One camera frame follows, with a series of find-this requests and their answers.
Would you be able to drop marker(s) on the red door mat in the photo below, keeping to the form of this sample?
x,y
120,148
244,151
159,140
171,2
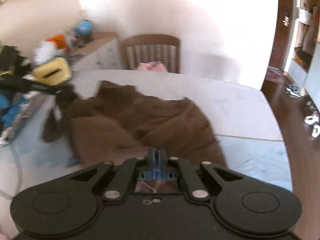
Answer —
x,y
274,74

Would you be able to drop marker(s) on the blue globe toy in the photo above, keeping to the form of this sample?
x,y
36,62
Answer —
x,y
84,28

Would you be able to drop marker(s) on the blue sneakers pair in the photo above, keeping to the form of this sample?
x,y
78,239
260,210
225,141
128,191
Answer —
x,y
294,90

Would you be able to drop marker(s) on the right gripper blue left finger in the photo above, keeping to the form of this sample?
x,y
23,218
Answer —
x,y
151,164

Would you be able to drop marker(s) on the brown t-shirt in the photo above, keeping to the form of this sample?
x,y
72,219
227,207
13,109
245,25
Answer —
x,y
120,123

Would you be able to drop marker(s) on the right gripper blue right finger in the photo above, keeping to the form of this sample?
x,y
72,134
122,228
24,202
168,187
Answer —
x,y
162,164

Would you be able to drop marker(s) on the pink item on chair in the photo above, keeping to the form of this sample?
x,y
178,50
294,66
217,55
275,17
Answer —
x,y
153,66

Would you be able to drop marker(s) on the dark wooden door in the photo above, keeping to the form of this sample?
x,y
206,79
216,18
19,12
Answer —
x,y
283,34

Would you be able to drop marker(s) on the white slippers pair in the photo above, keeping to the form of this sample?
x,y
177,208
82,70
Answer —
x,y
313,120

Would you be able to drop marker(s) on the far wooden chair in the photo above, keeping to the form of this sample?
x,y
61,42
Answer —
x,y
151,47

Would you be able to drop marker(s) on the yellow tissue box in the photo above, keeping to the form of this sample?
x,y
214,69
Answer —
x,y
53,72

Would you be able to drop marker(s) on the wooden sideboard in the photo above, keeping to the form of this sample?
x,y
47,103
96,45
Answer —
x,y
101,53

